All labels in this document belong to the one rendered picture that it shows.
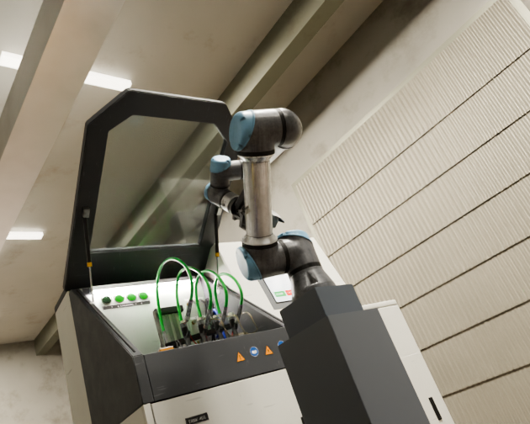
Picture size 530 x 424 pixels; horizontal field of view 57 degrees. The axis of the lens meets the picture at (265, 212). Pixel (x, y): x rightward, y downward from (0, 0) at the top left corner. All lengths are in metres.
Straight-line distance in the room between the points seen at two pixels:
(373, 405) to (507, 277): 3.43
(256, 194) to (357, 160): 4.17
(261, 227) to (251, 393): 0.68
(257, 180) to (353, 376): 0.62
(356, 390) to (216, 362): 0.65
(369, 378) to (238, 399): 0.60
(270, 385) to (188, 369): 0.34
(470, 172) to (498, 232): 0.60
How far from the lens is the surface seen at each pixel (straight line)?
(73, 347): 2.44
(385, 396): 1.48
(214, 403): 1.85
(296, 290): 1.58
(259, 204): 1.51
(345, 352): 1.43
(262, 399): 1.94
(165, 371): 1.80
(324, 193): 5.89
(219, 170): 1.81
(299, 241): 1.62
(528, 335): 4.75
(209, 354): 1.89
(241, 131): 1.44
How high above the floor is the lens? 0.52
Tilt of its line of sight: 25 degrees up
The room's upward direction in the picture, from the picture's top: 21 degrees counter-clockwise
